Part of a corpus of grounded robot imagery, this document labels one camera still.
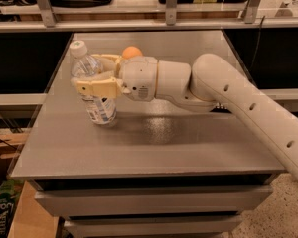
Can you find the orange ball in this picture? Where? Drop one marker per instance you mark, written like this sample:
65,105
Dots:
131,52

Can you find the grey drawer cabinet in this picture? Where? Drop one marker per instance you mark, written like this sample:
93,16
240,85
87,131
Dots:
158,171

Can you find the green printed carton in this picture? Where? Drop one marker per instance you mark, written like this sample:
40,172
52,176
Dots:
10,191

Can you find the clear plastic water bottle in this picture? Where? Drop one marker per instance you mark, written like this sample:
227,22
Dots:
86,71

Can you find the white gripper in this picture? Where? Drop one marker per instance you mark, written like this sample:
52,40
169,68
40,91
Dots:
139,76

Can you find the metal shelf rack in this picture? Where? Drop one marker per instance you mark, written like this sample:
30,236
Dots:
132,15

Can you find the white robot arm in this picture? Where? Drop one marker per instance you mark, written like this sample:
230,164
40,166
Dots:
199,87

